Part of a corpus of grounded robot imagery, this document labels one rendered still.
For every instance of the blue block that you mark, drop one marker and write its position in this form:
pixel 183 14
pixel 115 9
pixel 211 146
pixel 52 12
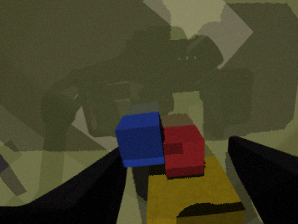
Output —
pixel 139 139

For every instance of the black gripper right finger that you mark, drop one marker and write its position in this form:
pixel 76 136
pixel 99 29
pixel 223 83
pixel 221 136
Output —
pixel 270 178

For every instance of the red block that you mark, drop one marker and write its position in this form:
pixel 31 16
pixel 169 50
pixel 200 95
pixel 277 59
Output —
pixel 184 151

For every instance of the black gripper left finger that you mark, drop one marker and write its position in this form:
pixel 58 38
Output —
pixel 92 197

